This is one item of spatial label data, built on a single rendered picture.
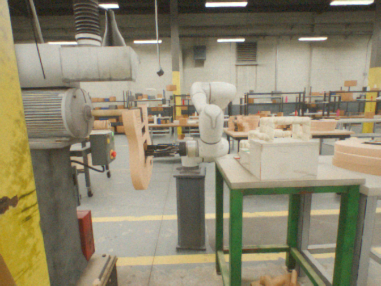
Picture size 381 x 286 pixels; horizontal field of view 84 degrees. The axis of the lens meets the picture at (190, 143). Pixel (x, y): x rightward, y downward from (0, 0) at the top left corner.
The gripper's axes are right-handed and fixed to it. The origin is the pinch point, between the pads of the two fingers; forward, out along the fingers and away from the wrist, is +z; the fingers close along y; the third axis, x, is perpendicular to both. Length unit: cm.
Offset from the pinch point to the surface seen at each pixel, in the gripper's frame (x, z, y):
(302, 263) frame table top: -87, -95, 5
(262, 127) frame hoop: 11, -57, -4
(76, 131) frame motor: 11.6, 32.2, -1.6
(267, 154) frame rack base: 2, -56, -15
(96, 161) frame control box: -14.4, 36.3, 22.1
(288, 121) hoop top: 15, -66, -11
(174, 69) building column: 45, 12, 707
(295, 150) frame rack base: 2, -69, -14
